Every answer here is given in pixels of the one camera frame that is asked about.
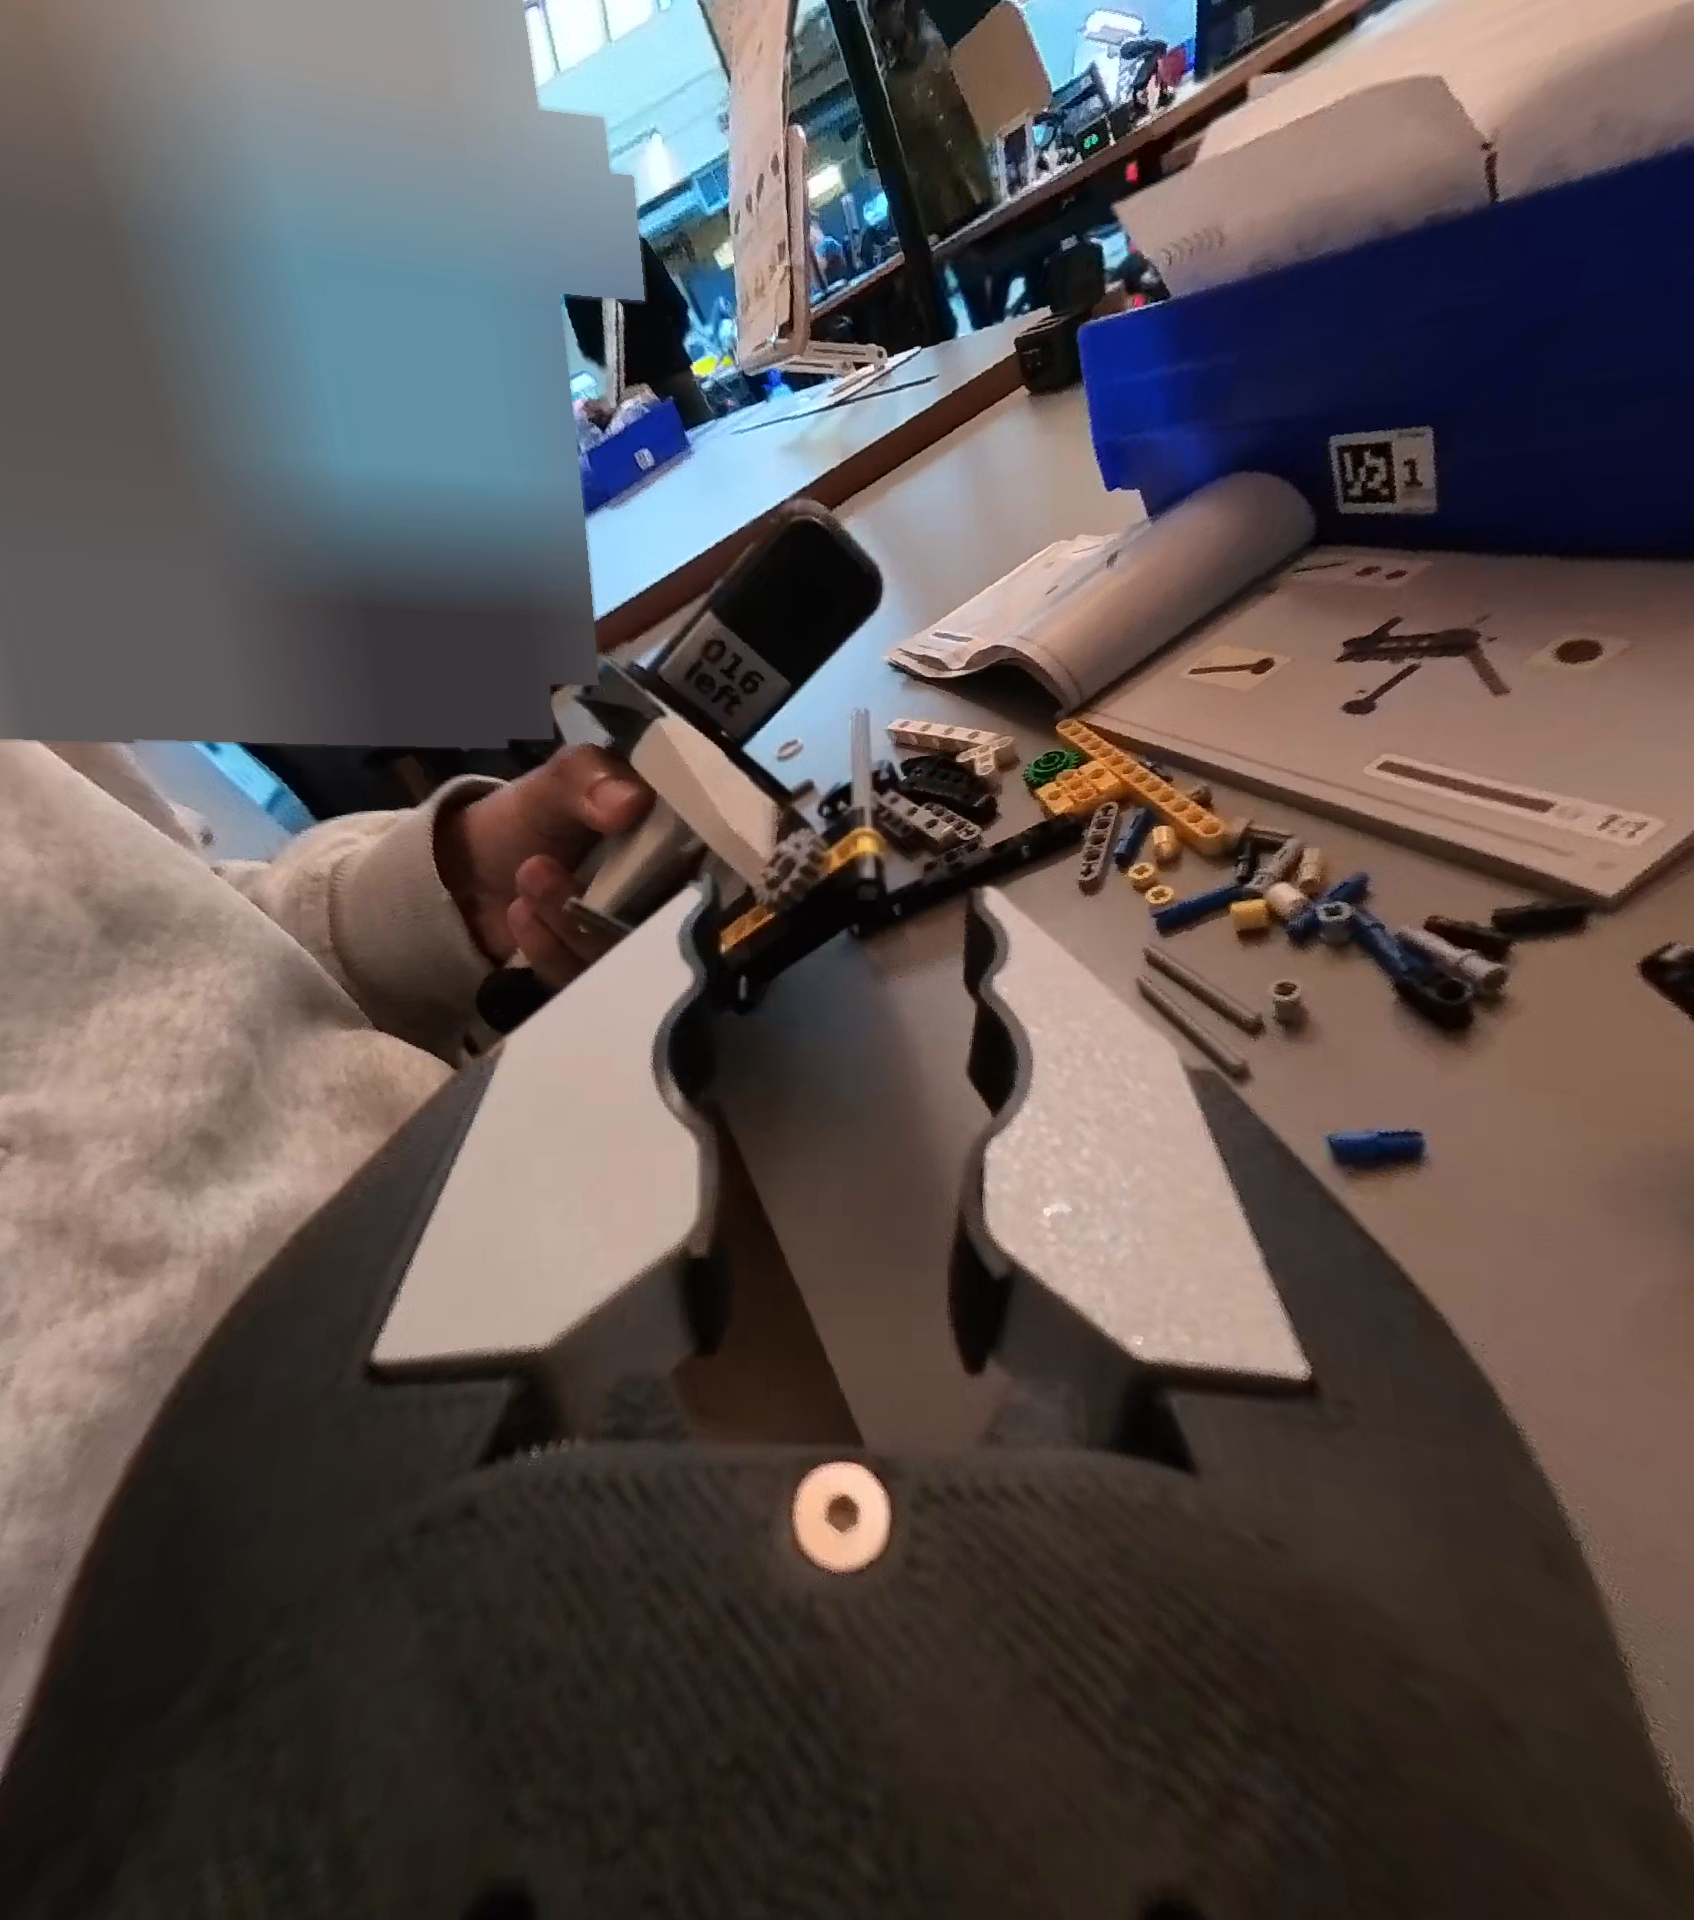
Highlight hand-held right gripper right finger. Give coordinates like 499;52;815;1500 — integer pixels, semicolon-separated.
945;888;1314;1399

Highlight small blue bin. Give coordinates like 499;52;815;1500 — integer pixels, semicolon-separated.
581;406;687;506

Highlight black yellow lego assembly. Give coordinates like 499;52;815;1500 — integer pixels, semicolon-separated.
687;705;894;1009

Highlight black pillar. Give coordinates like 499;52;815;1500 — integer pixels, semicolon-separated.
830;0;963;336

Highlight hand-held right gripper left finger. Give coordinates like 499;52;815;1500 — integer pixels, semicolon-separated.
368;879;730;1399

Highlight white display stand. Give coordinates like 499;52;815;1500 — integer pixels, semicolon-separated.
730;0;886;378

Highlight lego instruction booklet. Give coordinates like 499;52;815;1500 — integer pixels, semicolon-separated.
883;478;1694;909

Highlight blue plastic bin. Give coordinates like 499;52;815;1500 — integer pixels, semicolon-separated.
1075;195;1694;517

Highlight person's left hand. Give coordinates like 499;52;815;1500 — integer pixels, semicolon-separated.
451;746;654;971

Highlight person's left forearm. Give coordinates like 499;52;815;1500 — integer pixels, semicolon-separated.
209;773;513;1070

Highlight white cardboard sheet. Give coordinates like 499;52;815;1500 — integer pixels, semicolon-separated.
1119;76;1694;300

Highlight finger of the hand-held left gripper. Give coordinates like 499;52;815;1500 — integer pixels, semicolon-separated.
628;713;795;888

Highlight pile of small lego pins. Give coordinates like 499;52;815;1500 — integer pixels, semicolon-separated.
1119;817;1588;1038

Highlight pile of grey black beams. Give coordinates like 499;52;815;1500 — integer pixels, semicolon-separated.
830;748;1006;859

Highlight long yellow lego beam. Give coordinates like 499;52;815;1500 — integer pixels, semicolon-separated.
1056;713;1229;859

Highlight grey lego axle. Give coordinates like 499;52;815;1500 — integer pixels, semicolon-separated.
1140;942;1265;1034
1140;979;1253;1081

